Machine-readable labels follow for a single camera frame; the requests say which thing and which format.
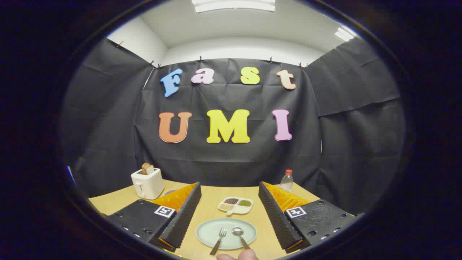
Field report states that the pale green plate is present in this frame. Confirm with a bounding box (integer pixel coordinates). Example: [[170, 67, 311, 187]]
[[196, 218, 257, 250]]

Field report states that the wooden handled metal fork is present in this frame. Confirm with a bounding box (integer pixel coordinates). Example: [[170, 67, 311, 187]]
[[210, 228, 228, 256]]

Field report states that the long ceiling light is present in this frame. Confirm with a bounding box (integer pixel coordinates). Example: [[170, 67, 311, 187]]
[[191, 0, 276, 13]]

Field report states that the cream white toaster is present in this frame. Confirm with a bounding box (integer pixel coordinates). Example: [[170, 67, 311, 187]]
[[131, 168, 165, 200]]

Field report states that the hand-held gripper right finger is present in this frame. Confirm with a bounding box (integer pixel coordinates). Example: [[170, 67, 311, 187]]
[[258, 181, 356, 253]]

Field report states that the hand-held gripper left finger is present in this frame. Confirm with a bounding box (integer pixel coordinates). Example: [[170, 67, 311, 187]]
[[106, 182, 202, 252]]

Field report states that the small ceiling light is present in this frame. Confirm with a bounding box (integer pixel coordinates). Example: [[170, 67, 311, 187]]
[[334, 26, 356, 42]]

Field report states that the wooden handled metal spoon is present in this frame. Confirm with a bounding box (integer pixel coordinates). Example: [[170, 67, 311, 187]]
[[232, 226, 251, 250]]

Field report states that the clear plastic water bottle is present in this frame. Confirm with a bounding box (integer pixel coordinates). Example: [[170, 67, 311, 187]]
[[280, 169, 293, 192]]

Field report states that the white divided dish with grains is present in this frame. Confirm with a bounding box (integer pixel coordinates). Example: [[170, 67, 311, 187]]
[[218, 196, 254, 216]]

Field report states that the black backdrop cloth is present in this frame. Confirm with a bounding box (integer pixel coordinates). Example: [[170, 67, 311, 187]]
[[60, 38, 406, 217]]

